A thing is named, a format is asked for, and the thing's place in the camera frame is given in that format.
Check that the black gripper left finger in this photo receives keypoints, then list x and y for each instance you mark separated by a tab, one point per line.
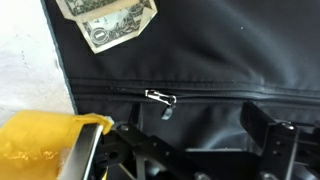
140	156

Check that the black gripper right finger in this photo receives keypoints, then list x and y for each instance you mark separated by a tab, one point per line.
283	150

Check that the silver zipper pull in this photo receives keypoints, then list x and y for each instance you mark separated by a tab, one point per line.
156	96

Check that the black zip jersey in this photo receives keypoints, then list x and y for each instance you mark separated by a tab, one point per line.
216	50

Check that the long roll with yellow ends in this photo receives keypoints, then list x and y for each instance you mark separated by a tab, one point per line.
30	146

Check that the folded dollar bill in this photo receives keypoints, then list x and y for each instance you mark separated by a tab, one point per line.
110	30

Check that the white paper sheet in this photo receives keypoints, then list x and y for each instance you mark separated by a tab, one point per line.
26	66

